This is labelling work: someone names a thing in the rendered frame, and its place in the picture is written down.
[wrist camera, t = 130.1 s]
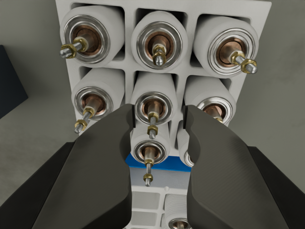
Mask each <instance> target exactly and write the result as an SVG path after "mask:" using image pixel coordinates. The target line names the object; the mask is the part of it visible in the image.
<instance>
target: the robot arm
mask: <svg viewBox="0 0 305 229"><path fill-rule="evenodd" d="M133 128H136V109H135V105H133V104H125V105H123V106H121V107H120V108H118V109H116V110H115V111H113V112H112V113H110V114H108V115H107V116H105V117H103V118H102V119H100V120H99V121H97V122H96V123H94V124H93V125H92V126H90V127H89V128H88V129H86V130H85V131H84V132H83V133H82V134H81V135H80V136H79V137H78V138H77V139H76V140H75V141H74V142H66V143H65V144H64V145H63V146H62V147H61V148H60V149H59V150H58V151H57V152H56V153H55V154H54V155H52V156H51V157H50V158H49V159H48V160H47V161H46V162H45V163H44V164H43V165H42V166H41V167H40V168H39V169H38V170H37V171H36V172H35V173H34V174H32V175H31V176H30V177H29V178H28V179H27V180H26V181H25V182H24V183H23V184H22V185H21V186H20V187H19V188H18V189H17V190H16V191H15V192H14V193H13V194H12V195H11V196H10V197H9V198H8V199H7V200H6V201H5V202H4V203H3V204H2V205H1V206H0V229H123V228H124V227H126V226H127V225H128V224H129V222H130V220H131V217H132V188H131V178H130V168H129V165H128V164H127V163H126V162H125V160H126V158H127V156H128V155H129V154H130V152H131V140H130V133H131V131H132V130H133ZM183 129H185V130H186V131H187V133H188V134H189V143H188V149H187V152H188V154H189V156H190V157H191V159H192V160H193V162H194V165H193V167H192V168H191V173H190V179H189V184H188V190H187V220H188V223H189V225H190V226H191V227H192V228H193V229H305V194H304V193H303V192H302V191H301V190H300V189H299V188H298V187H297V186H296V185H295V184H294V183H293V182H292V181H291V180H290V179H289V178H288V177H287V176H286V175H285V174H284V173H282V172H281V171H280V170H279V169H278V168H277V167H276V166H275V165H274V164H273V163H272V162H271V161H270V160H269V159H268V158H267V157H266V156H265V155H264V154H263V153H262V152H261V151H260V150H259V149H258V148H257V147H255V146H248V145H247V144H246V143H245V142H244V141H243V140H242V139H241V138H240V137H239V136H238V135H237V134H235V133H234V132H233V131H232V130H231V129H230V128H228V127H227V126H226V125H224V124H223V123H221V122H220V121H218V120H217V119H215V118H213V117H212V116H210V115H209V114H207V113H206V112H204V111H203V110H201V109H200V108H198V107H196V106H195V105H184V106H183Z"/></svg>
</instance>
